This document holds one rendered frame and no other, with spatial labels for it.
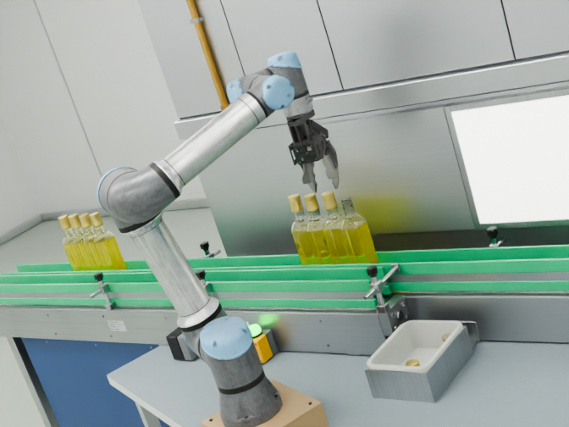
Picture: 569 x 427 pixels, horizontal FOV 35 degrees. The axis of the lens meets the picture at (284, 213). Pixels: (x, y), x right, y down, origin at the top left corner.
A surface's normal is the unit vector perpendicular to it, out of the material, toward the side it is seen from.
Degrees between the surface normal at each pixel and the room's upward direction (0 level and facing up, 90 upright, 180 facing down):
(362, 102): 90
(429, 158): 90
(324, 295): 90
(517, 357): 0
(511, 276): 90
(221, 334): 7
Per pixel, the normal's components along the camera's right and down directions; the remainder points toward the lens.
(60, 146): -0.56, 0.40
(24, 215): 0.77, -0.06
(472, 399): -0.29, -0.91
